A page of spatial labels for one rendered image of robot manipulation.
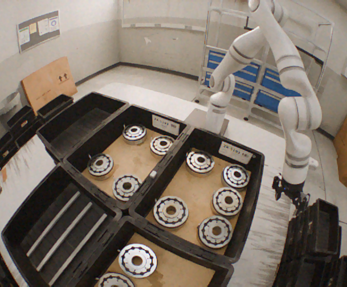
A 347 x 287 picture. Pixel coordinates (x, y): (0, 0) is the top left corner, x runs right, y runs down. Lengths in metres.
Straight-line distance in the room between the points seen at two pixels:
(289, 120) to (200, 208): 0.37
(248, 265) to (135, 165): 0.59
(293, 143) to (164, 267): 0.44
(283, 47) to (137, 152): 0.60
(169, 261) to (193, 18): 3.33
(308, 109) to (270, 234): 0.56
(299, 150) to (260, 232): 0.45
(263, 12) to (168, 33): 3.17
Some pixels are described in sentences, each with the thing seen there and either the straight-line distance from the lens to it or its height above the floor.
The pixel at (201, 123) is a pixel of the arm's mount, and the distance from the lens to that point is 0.93.
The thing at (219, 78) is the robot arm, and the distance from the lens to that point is 0.69.
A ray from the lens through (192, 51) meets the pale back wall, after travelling 3.37.
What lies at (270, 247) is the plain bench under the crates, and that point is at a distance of 0.75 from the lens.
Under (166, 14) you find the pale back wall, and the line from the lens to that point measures 3.58.
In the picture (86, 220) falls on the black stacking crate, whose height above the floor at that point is 0.83.
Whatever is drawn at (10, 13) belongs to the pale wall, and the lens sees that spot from 3.34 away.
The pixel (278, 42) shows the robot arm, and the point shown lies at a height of 1.30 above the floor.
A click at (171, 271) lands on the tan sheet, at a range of 0.48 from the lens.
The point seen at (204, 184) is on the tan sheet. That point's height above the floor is 0.83.
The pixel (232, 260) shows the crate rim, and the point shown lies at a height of 0.93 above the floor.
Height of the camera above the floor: 1.31
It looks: 45 degrees down
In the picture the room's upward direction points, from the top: 4 degrees clockwise
